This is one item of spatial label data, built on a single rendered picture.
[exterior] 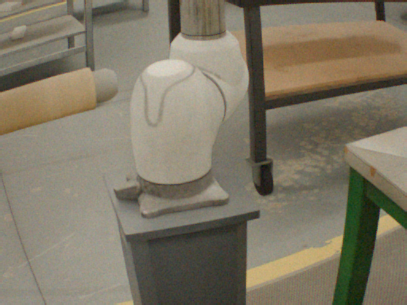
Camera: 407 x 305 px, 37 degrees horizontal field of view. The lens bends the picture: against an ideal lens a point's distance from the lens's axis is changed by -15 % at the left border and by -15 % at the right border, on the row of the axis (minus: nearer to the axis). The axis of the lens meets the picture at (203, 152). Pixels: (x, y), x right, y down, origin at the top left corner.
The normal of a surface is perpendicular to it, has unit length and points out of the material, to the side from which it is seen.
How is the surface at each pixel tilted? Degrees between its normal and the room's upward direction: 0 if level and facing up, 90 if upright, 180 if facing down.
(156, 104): 70
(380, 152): 0
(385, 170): 0
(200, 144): 90
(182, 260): 90
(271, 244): 0
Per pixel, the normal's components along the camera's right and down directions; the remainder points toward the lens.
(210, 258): 0.28, 0.42
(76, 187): -0.05, -0.89
